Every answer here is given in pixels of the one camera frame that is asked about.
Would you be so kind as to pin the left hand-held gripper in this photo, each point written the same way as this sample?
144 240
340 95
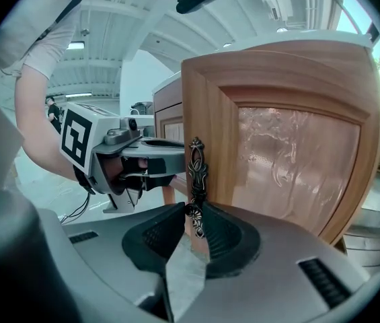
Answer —
75 136

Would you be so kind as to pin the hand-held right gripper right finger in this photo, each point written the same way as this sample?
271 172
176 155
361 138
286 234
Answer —
277 281

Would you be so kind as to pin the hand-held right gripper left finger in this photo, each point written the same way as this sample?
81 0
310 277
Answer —
109 247

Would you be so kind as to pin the wooden cabinet door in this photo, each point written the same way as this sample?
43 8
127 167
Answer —
173 130
294 163

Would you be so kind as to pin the person's left forearm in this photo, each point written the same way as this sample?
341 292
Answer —
38 119

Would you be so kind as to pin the wooden cabinet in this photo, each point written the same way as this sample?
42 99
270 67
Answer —
167 96

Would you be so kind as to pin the person's left hand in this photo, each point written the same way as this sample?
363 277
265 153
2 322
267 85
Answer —
112 173

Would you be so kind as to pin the rectangular ceiling light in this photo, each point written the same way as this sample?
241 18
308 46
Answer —
75 45

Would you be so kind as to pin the white sink basin top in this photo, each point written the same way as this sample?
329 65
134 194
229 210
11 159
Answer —
294 35

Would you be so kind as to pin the white ceiling air conditioner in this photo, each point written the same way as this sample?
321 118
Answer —
277 3

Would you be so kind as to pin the person's white shirt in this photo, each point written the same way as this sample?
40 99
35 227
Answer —
35 19

